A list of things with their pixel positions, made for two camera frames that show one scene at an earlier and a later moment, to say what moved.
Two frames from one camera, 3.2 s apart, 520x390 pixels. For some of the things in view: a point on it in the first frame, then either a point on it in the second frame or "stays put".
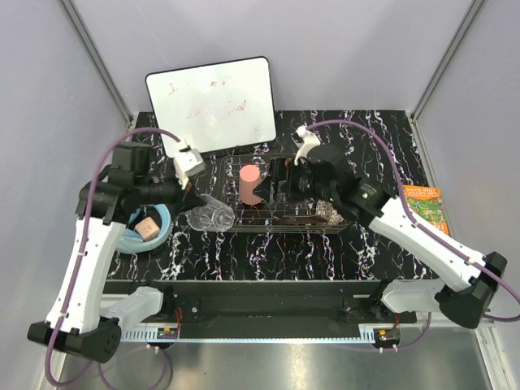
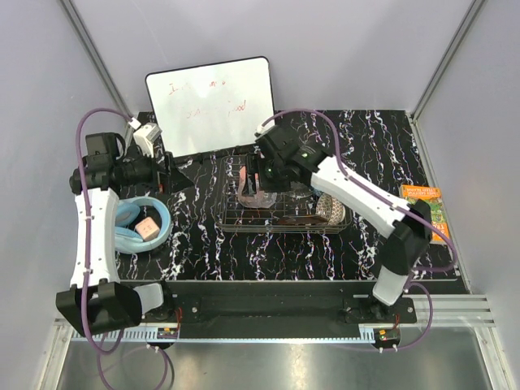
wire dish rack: (240, 176) stays put
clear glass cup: (214, 215) to (260, 200)
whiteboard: (215, 106) stays put
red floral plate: (301, 220) stays put
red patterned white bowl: (327, 210) stays put
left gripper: (184, 200) to (166, 179)
